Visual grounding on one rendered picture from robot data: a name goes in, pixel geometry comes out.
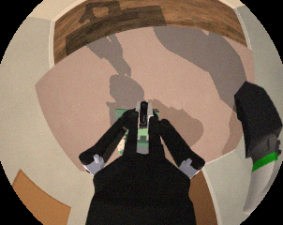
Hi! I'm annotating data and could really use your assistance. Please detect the green clamp slide with handwheel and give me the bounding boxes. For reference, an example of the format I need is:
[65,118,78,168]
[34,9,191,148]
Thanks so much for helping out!
[115,101,148,155]

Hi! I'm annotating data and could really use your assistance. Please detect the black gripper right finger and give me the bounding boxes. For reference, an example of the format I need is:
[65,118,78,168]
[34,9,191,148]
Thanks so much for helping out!
[147,102,205,183]

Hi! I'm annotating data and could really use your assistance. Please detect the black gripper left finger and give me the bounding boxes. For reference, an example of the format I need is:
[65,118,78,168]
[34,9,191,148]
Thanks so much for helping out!
[79,101,141,181]

